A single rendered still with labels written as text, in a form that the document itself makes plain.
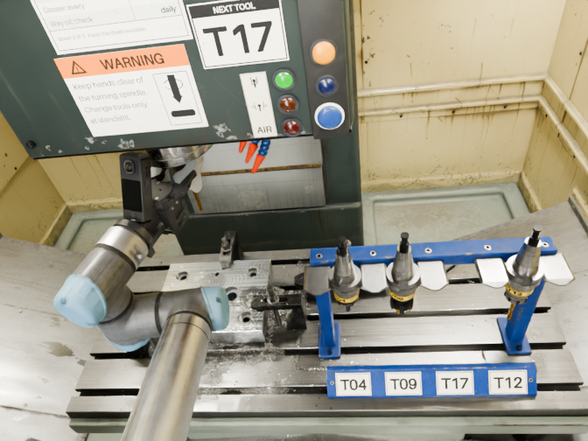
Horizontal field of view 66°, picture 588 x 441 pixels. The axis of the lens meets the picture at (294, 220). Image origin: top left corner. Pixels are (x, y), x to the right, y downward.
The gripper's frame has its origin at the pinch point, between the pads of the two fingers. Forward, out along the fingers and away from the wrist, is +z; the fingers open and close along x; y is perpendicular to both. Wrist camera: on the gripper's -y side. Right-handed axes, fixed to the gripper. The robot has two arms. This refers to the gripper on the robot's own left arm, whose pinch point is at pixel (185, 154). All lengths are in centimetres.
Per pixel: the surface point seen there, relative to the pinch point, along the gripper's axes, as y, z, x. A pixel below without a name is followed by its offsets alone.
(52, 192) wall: 70, 40, -120
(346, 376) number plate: 48, -14, 33
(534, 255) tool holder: 16, 3, 64
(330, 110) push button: -20.5, -11.3, 34.6
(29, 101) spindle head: -25.4, -21.4, -0.8
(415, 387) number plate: 50, -11, 48
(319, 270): 21.8, -5.1, 26.6
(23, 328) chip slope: 68, -20, -77
